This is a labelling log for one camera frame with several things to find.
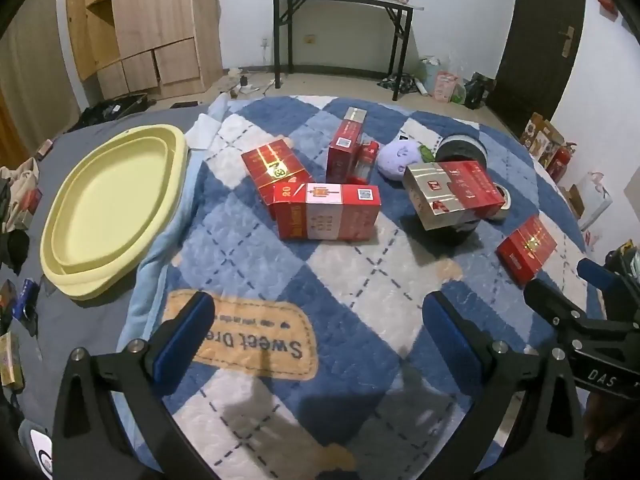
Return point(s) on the pink plastic bag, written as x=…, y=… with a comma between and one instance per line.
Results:
x=445, y=87

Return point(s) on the blue tube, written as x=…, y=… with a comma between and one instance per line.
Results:
x=27, y=299

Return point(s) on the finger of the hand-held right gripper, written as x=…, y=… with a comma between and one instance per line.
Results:
x=596, y=271
x=549, y=302

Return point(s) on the white square device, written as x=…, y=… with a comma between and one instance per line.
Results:
x=42, y=455

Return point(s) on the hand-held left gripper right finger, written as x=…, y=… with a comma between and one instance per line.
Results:
x=452, y=340

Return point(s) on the black cloth roll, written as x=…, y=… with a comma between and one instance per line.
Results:
x=15, y=252

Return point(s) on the dark brown box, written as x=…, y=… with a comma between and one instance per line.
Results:
x=7, y=300

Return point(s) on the black plastic bag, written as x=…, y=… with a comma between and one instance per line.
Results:
x=479, y=91

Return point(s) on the yellow oval plastic basin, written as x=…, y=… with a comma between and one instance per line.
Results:
x=100, y=210

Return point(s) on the red gold-print cigarette box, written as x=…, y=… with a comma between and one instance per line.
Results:
x=272, y=167

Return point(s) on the person's right hand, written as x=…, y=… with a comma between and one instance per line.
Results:
x=614, y=432

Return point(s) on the wooden wardrobe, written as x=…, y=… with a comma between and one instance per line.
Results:
x=150, y=20

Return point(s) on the dark door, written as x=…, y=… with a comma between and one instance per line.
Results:
x=540, y=40

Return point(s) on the black floor bag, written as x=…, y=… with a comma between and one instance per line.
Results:
x=107, y=110

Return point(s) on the beige curtain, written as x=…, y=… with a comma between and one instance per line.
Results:
x=30, y=80

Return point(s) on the white tissue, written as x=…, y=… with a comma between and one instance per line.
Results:
x=202, y=132

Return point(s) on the white paper bag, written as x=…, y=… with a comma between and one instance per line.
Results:
x=595, y=200

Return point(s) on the black folding table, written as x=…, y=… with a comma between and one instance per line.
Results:
x=340, y=1

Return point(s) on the shiny silver red cigarette carton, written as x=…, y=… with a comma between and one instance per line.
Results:
x=452, y=192

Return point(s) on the red fire extinguisher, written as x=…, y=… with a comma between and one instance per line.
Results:
x=560, y=162

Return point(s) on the blue plaid blanket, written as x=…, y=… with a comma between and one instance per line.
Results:
x=350, y=310

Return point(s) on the printed cardboard box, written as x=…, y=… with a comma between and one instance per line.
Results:
x=542, y=135

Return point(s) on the pile of clothes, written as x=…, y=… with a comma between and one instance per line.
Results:
x=22, y=180

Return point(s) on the purple plush toy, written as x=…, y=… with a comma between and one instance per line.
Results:
x=400, y=160

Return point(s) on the tall red cigarette carton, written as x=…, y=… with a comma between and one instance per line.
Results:
x=342, y=147

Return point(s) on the red silver flat carton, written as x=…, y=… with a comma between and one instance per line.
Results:
x=32, y=207

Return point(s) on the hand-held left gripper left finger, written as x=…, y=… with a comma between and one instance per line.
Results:
x=185, y=340

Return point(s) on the small brown box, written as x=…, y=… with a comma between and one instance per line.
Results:
x=45, y=148

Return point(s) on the red white cigarette carton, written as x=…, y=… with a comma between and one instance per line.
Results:
x=325, y=212

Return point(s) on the gold box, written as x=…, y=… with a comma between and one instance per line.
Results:
x=10, y=360

